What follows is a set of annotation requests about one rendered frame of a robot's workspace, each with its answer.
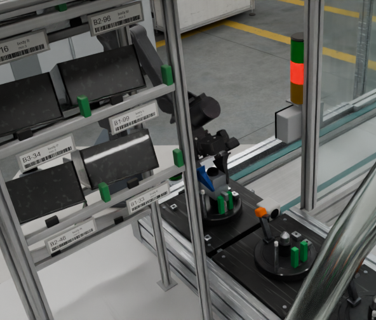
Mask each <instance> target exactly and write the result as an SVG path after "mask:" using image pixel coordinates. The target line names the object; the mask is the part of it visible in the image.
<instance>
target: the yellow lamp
mask: <svg viewBox="0 0 376 320"><path fill-rule="evenodd" d="M290 100H291V102H293V103H296V104H303V84H295V83H292V82H291V81H290Z"/></svg>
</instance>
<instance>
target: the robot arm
mask: <svg viewBox="0 0 376 320"><path fill-rule="evenodd" d="M129 28H130V35H131V42H132V44H134V45H135V49H136V52H137V55H138V59H139V62H140V64H141V66H142V67H143V69H144V70H145V72H146V74H147V75H148V77H149V79H150V80H151V83H152V85H153V87H156V86H159V85H160V84H163V80H162V74H161V66H162V65H164V63H163V62H162V60H161V59H160V57H159V55H158V53H157V52H156V50H155V49H154V47H153V45H152V43H151V42H150V40H149V38H148V37H147V31H146V29H145V28H144V27H143V26H142V25H140V24H137V23H135V24H132V25H129ZM97 39H98V40H99V42H100V43H101V44H102V46H103V47H104V51H107V50H112V49H115V48H118V47H119V45H118V39H117V34H116V30H112V31H110V32H106V33H103V34H100V35H97ZM187 96H188V101H189V112H190V119H191V129H192V140H193V146H194V157H195V163H196V174H197V179H198V180H199V181H200V182H201V183H202V184H203V185H204V186H206V187H207V188H208V189H209V190H211V191H212V192H214V191H215V189H214V187H213V185H212V183H211V181H210V179H209V178H208V175H207V174H206V171H205V166H201V164H200V163H202V162H204V161H206V160H208V159H210V158H212V157H214V158H215V160H214V161H213V163H214V165H215V166H216V168H218V169H219V170H220V171H221V172H223V173H225V175H226V184H228V183H229V174H228V168H227V160H228V157H229V154H231V152H229V153H228V151H230V150H232V149H234V148H236V147H238V146H239V145H240V143H239V141H238V139H236V138H234V137H232V138H229V136H228V134H227V132H226V130H219V131H217V134H216V135H213V136H212V135H211V134H210V132H209V131H208V130H205V129H204V128H203V126H204V125H206V124H207V123H209V122H210V121H212V120H214V119H215V118H217V117H218V116H219V115H220V111H221V110H220V105H219V103H218V102H217V100H215V99H214V98H212V97H207V96H206V95H205V93H202V94H200V95H199V96H196V95H195V94H193V93H191V92H190V91H187ZM155 99H156V101H157V103H158V106H159V108H160V109H161V110H162V111H163V112H165V113H167V114H171V119H170V124H174V123H176V121H175V112H174V106H173V97H172V92H170V93H167V94H165V95H162V96H160V97H157V98H155ZM127 110H130V109H127ZM127 110H124V111H122V112H125V111H127ZM122 112H119V113H117V114H114V115H112V116H115V115H118V114H120V113H122ZM112 116H109V117H106V118H104V119H101V120H99V121H98V123H99V125H100V127H101V128H105V129H107V132H108V136H109V139H108V141H109V140H113V139H116V138H119V137H123V136H126V135H129V134H130V133H128V132H127V130H124V131H122V132H119V133H116V134H115V135H112V133H111V128H110V124H109V118H110V117H112ZM207 154H208V155H207ZM201 156H203V157H202V158H201V159H200V158H199V157H201Z"/></svg>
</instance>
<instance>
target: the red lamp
mask: <svg viewBox="0 0 376 320"><path fill-rule="evenodd" d="M290 81H291V82H292V83H295V84H303V83H304V64H302V63H294V62H292V61H290Z"/></svg>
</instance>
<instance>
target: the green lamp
mask: <svg viewBox="0 0 376 320"><path fill-rule="evenodd" d="M290 60H291V61H292V62H294V63H304V42H296V41H293V40H292V39H291V40H290Z"/></svg>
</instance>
